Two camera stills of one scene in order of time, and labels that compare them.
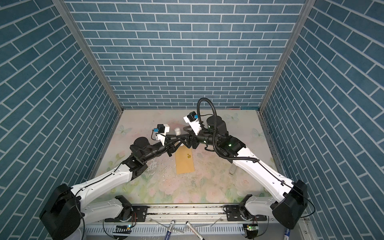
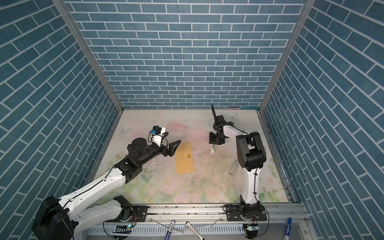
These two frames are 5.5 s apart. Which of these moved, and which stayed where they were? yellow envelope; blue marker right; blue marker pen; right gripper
Moved: right gripper
Stayed: yellow envelope; blue marker right; blue marker pen
